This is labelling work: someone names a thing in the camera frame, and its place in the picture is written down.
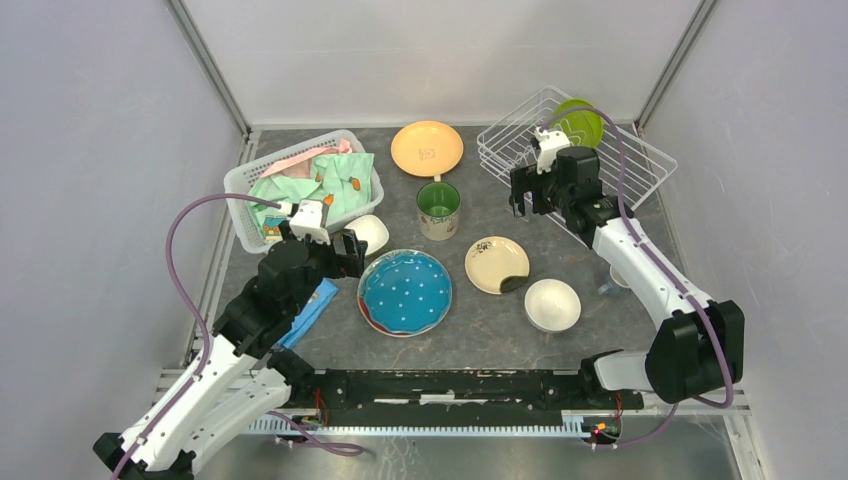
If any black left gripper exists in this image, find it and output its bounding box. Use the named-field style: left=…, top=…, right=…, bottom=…
left=281, top=220, right=368, bottom=316

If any lime green plate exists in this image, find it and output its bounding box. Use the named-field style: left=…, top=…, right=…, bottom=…
left=553, top=98, right=605, bottom=150

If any cream floral plate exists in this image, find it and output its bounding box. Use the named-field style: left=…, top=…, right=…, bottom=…
left=464, top=236, right=530, bottom=295

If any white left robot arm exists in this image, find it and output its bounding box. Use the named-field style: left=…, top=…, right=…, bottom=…
left=93, top=229, right=367, bottom=479

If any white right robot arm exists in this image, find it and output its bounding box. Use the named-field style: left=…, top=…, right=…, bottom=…
left=509, top=147, right=745, bottom=408

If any blue printed cloth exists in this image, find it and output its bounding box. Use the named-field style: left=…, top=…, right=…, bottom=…
left=277, top=279, right=339, bottom=349

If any teal rimmed red plate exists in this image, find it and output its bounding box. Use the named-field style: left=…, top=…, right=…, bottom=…
left=356, top=248, right=454, bottom=339

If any blue dotted plate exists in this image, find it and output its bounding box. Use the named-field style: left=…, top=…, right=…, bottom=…
left=361, top=252, right=453, bottom=335

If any green printed cloth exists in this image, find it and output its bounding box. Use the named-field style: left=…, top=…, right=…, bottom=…
left=248, top=152, right=374, bottom=220

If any green interior mug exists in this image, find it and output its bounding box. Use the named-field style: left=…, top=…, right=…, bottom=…
left=416, top=176, right=461, bottom=241

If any pink cloth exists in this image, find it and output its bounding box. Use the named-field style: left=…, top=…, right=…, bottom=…
left=260, top=139, right=353, bottom=178

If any orange plate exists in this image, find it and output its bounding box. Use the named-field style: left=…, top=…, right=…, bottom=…
left=390, top=120, right=464, bottom=181

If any white round bowl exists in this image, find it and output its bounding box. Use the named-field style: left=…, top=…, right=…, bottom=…
left=524, top=279, right=582, bottom=333

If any small white blue cup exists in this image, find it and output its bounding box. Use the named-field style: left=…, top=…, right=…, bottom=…
left=597, top=266, right=630, bottom=297

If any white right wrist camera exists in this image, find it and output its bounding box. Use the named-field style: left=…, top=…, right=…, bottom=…
left=533, top=126, right=571, bottom=175

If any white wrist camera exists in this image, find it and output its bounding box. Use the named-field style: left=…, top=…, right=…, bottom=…
left=533, top=126, right=571, bottom=175
left=277, top=199, right=330, bottom=245

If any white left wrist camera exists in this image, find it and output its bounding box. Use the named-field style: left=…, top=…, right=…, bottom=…
left=277, top=199, right=330, bottom=245

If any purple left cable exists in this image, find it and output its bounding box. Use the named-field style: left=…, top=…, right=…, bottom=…
left=109, top=193, right=286, bottom=480

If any white wire dish rack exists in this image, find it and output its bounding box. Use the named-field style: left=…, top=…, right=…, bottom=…
left=477, top=86, right=677, bottom=211

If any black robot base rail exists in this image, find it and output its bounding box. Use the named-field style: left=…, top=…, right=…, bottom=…
left=267, top=350, right=644, bottom=427

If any aluminium corner post right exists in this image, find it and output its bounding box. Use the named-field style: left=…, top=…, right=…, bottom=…
left=633, top=0, right=720, bottom=133

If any aluminium corner post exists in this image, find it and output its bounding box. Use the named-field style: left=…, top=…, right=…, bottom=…
left=633, top=0, right=720, bottom=133
left=165, top=0, right=252, bottom=138

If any aluminium corner post left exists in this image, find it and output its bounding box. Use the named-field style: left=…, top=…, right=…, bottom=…
left=165, top=0, right=252, bottom=138

